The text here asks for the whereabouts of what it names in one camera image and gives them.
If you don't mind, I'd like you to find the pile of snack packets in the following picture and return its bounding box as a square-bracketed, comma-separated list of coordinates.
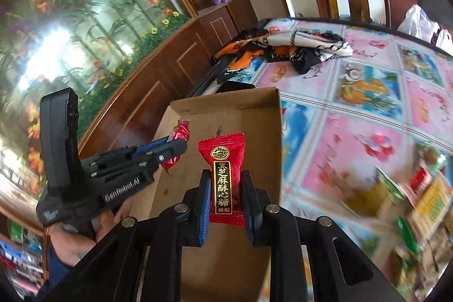
[340, 139, 453, 292]

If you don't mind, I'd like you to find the red candy packet black label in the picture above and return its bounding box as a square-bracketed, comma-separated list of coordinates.
[197, 132, 246, 228]

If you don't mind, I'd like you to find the cardboard box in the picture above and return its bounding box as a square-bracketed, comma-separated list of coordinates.
[131, 87, 284, 302]

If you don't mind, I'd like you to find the black phone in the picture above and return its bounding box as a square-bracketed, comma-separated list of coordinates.
[215, 82, 256, 95]

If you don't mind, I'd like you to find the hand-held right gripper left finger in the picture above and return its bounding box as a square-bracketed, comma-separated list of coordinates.
[44, 169, 213, 302]

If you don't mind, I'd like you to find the person's left hand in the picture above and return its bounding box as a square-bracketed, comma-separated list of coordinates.
[49, 211, 119, 268]

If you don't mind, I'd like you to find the orange black printed scarf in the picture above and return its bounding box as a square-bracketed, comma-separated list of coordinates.
[211, 27, 354, 83]

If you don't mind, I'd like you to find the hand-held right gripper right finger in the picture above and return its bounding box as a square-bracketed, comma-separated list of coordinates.
[241, 169, 407, 302]

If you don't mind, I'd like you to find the colourful items rack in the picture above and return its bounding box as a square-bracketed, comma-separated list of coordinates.
[0, 217, 46, 295]

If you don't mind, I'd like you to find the flower wall mural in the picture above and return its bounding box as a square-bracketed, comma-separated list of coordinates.
[0, 0, 192, 207]

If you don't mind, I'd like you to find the white plastic bag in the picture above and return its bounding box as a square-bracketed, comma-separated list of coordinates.
[397, 4, 441, 42]

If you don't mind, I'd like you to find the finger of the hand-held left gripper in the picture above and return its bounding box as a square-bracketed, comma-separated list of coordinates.
[133, 136, 178, 156]
[90, 141, 188, 179]

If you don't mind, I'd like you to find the low wooden cabinet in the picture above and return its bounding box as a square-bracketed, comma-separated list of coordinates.
[196, 0, 259, 51]

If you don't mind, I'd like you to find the red twisted candy packet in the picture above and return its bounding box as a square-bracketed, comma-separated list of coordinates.
[162, 119, 191, 176]

